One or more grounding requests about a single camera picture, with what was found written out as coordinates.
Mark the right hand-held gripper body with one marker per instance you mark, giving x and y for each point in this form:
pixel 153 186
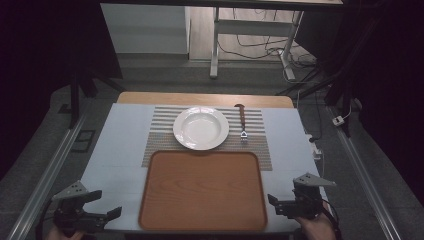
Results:
pixel 308 196

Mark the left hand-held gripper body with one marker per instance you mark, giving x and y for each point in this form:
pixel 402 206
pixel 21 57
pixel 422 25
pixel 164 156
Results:
pixel 71 208

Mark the person's left hand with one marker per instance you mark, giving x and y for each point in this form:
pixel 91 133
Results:
pixel 60 235

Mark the person's right hand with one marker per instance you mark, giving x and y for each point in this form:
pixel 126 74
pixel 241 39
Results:
pixel 315 229

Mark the white power strip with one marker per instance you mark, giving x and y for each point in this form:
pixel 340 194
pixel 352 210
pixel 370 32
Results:
pixel 315 148

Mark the light blue table cover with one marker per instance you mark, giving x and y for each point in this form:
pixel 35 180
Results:
pixel 123 146

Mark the brown wooden tray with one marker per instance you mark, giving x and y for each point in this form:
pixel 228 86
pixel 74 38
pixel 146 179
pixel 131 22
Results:
pixel 203 191

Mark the white power adapter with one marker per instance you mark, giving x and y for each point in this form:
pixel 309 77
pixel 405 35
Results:
pixel 338 120

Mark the striped woven placemat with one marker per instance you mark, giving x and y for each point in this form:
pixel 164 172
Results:
pixel 160 141

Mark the white deep plate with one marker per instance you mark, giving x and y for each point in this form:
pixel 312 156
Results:
pixel 201 128

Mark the black stand legs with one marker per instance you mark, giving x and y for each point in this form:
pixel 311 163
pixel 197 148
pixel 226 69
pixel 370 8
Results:
pixel 86 86
pixel 336 90

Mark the white cabinet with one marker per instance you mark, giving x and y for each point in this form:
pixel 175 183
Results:
pixel 146 30

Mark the aluminium rail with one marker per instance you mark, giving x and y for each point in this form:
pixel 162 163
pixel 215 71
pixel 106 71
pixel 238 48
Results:
pixel 363 173
pixel 46 173

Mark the black floor socket frame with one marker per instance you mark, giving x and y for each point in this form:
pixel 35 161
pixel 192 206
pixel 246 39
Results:
pixel 83 140

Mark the white desk frame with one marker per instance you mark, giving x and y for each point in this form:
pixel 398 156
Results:
pixel 253 27

